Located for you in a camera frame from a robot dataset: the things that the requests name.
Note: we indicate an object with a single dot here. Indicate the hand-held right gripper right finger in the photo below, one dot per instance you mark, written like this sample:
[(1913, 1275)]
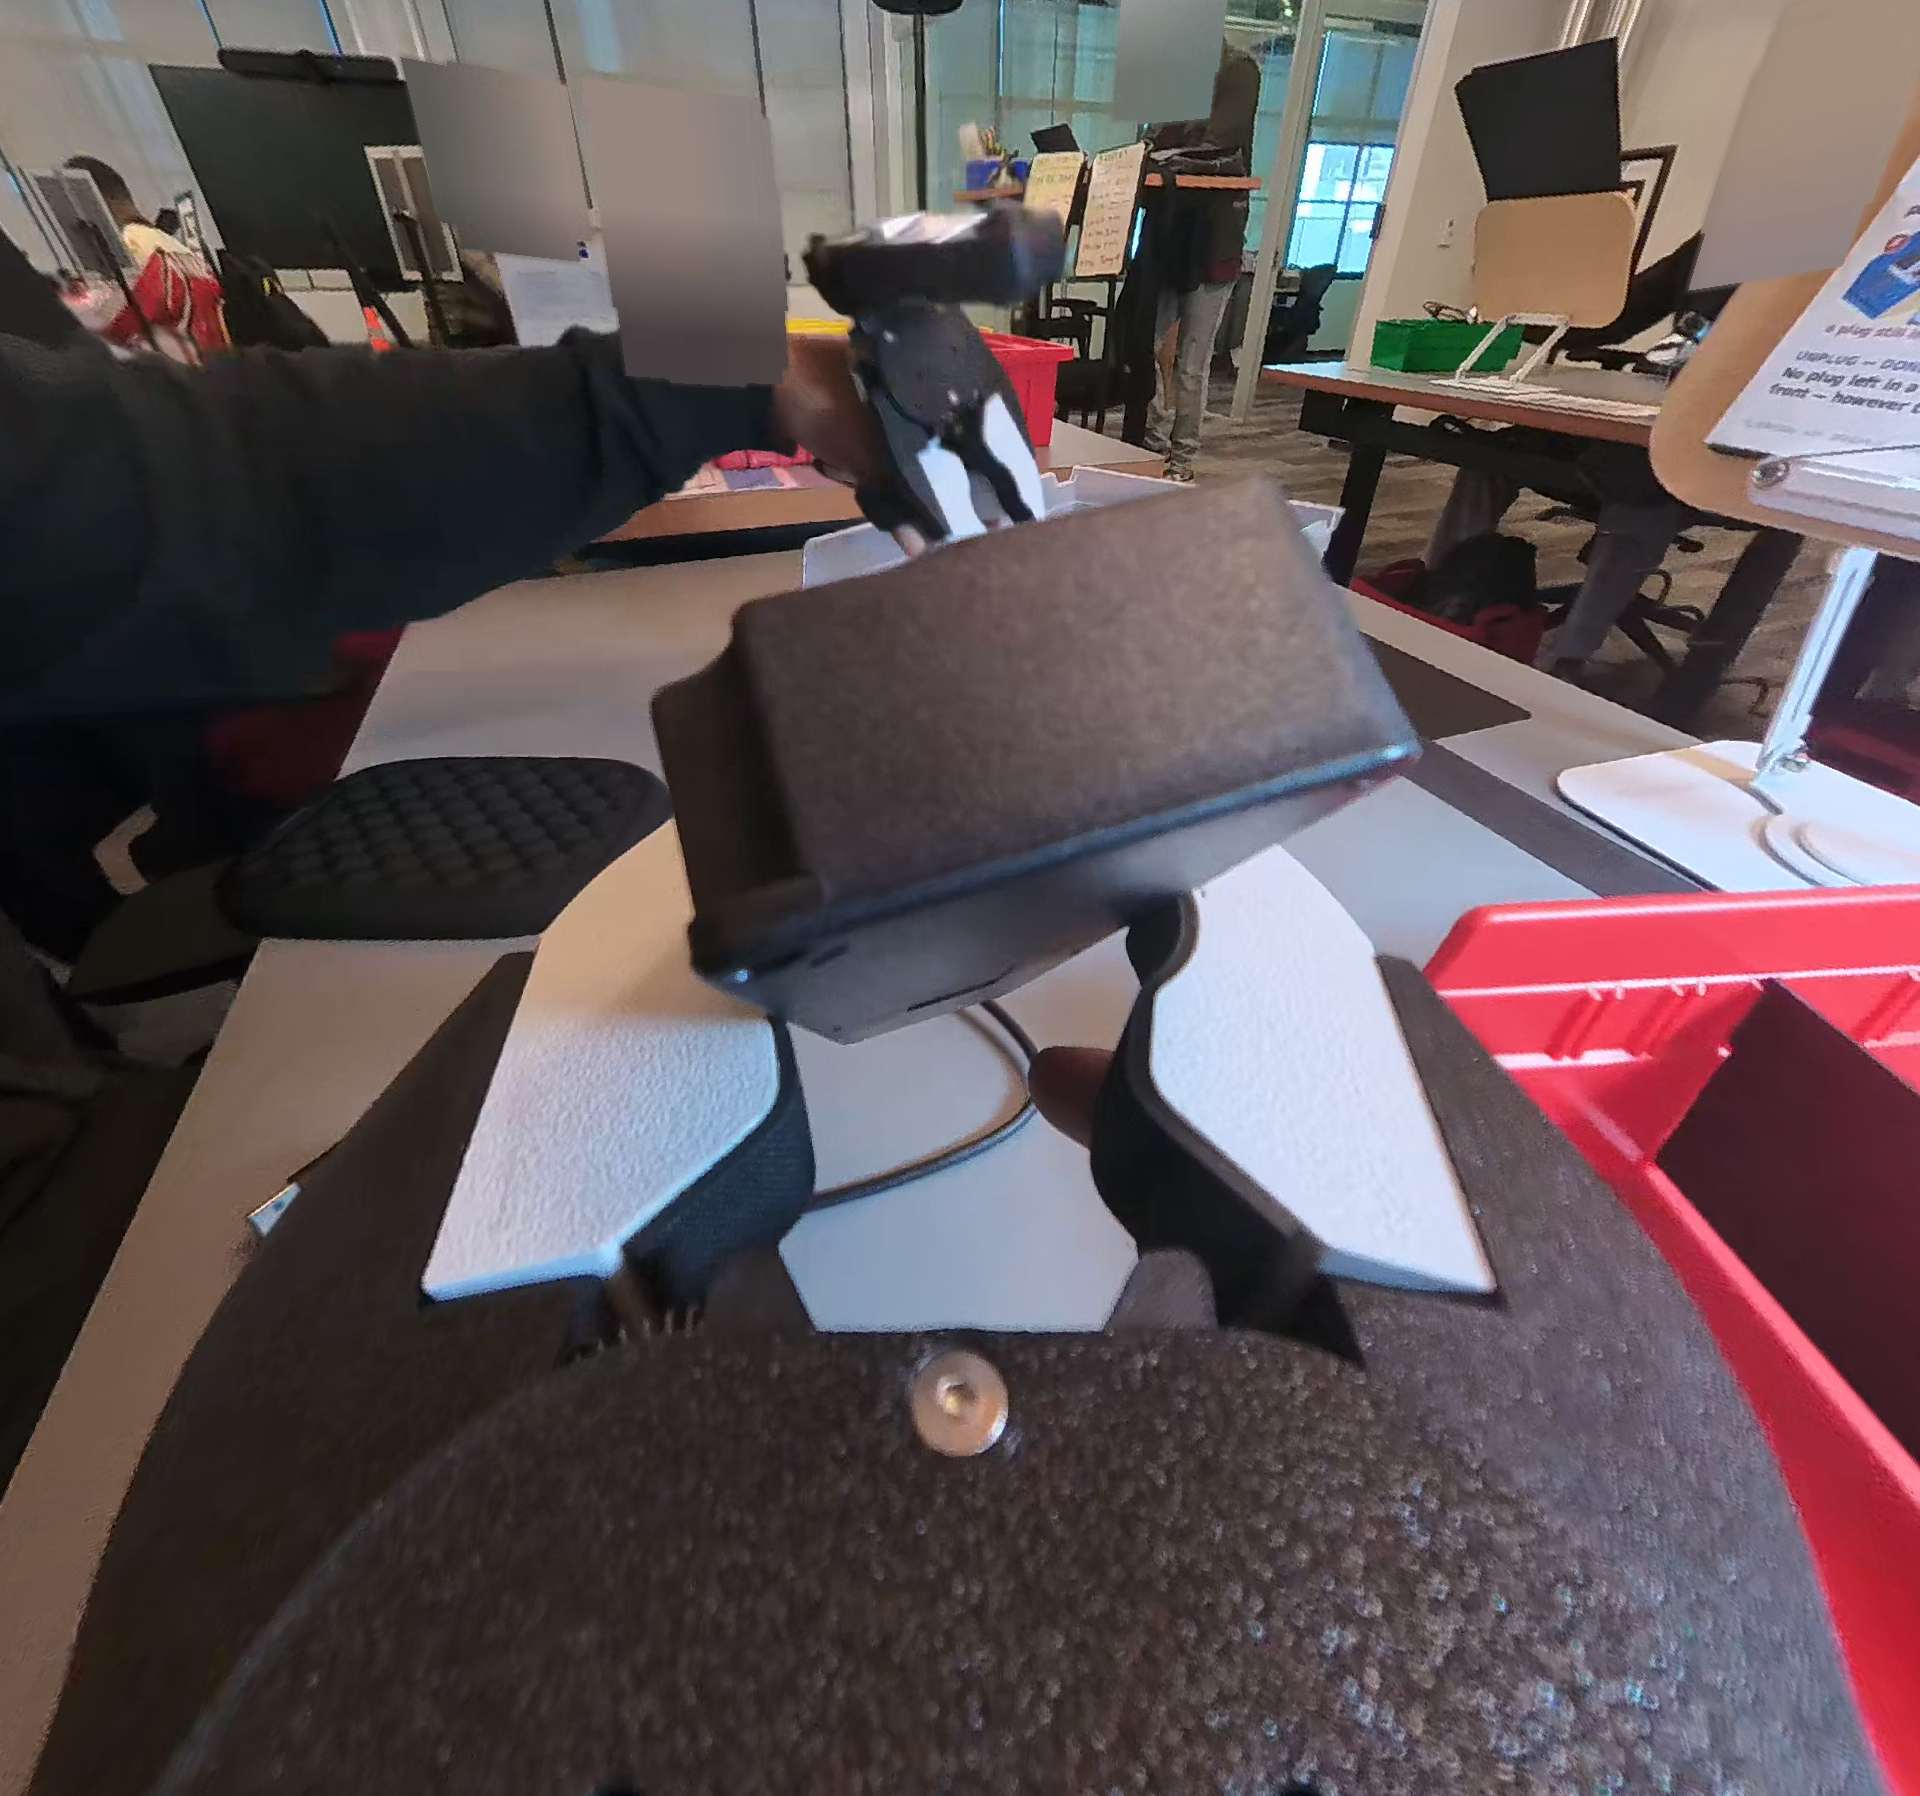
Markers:
[(1290, 1092)]

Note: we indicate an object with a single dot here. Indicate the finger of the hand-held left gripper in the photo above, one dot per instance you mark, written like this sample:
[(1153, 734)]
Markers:
[(952, 493), (1013, 461)]

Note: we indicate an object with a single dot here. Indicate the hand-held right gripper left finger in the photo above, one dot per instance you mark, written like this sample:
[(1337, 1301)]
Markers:
[(601, 1121)]

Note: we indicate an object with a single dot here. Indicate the clear plastic bin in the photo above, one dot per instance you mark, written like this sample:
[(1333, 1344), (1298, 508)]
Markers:
[(839, 560)]

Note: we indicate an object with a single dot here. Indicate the black box usb hub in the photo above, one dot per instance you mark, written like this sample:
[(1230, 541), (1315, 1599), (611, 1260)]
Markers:
[(1050, 715)]

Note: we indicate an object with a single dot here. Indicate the red plastic bin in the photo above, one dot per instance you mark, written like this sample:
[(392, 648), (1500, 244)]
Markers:
[(1575, 1016)]

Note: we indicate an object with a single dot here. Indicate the person's left forearm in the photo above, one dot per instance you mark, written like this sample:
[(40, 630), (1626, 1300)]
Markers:
[(374, 491)]

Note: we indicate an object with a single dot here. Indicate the person's left hand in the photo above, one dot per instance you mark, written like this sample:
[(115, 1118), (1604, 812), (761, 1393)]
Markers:
[(818, 417)]

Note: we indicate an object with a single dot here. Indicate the person's right hand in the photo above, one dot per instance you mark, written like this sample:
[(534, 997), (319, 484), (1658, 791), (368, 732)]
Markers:
[(1072, 1099)]

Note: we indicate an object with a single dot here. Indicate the red ribbed crate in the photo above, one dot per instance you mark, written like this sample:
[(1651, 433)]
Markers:
[(1035, 387)]

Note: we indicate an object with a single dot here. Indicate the blue and red paper sheet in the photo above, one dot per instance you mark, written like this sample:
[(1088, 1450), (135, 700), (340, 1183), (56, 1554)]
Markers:
[(756, 477)]

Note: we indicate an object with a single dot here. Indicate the white flip chart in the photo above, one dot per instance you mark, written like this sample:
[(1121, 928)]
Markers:
[(1053, 187), (1112, 215)]

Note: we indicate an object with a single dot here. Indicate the black textured armrest pad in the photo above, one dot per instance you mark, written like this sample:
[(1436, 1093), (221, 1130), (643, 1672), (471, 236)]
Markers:
[(449, 845)]

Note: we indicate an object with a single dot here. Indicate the black office chair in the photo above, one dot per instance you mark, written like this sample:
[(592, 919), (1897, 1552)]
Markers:
[(1305, 311)]

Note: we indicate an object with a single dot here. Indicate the long black tape strip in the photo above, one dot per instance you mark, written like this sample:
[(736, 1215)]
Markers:
[(1560, 821)]

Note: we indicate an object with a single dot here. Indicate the glass window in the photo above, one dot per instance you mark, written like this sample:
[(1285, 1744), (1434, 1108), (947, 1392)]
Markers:
[(1352, 206)]

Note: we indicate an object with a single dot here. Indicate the green plastic bin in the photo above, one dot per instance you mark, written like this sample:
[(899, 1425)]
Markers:
[(1440, 343)]

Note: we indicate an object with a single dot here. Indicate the red bag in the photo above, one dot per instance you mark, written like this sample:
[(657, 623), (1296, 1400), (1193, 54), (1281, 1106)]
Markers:
[(299, 731), (1500, 626)]

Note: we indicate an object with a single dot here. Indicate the black bin divider panel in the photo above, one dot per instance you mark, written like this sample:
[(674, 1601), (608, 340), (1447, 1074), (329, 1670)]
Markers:
[(1799, 1182)]

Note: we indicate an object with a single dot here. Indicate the person's black hoodie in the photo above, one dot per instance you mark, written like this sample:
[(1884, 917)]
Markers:
[(76, 1196)]

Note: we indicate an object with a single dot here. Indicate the clipboard stand with black sheet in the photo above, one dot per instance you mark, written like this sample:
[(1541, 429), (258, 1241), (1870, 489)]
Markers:
[(1544, 116)]

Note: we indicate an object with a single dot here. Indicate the large black display screen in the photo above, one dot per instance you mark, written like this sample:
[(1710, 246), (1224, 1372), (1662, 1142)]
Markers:
[(271, 177)]

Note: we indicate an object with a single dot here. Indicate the framed marker picture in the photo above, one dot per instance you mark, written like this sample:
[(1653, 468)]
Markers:
[(1653, 183)]

